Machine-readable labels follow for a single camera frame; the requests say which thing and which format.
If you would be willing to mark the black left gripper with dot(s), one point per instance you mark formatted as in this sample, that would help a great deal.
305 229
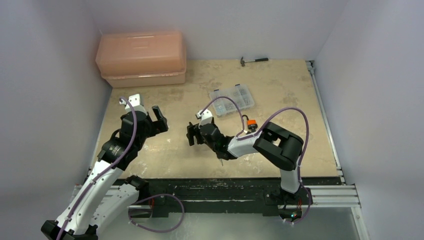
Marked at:
157 126

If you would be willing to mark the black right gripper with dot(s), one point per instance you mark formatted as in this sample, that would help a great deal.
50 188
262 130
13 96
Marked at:
196 133

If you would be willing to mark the orange and black padlock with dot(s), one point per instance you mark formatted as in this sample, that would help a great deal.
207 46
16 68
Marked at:
251 124

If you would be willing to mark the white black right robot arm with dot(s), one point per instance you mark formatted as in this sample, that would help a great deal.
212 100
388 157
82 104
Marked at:
283 148

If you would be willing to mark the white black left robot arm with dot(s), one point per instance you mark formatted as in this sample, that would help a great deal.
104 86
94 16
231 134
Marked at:
91 212

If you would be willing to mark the pink plastic toolbox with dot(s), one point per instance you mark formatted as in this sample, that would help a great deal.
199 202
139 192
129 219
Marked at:
140 59

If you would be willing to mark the clear plastic screw organizer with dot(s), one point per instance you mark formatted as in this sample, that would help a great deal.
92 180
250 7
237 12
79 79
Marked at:
239 93

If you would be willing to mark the small hammer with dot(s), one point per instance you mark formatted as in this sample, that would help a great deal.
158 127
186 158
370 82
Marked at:
243 61

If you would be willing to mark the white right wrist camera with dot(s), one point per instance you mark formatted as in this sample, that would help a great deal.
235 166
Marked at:
204 117

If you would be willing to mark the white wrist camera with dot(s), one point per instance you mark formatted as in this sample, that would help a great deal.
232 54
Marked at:
136 101
204 117

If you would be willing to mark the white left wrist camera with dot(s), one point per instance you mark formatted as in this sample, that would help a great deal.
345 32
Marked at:
136 101

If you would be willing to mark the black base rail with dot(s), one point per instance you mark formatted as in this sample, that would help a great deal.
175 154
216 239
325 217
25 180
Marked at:
257 195

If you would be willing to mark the aluminium frame rail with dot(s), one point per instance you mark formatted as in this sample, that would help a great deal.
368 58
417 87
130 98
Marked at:
343 195

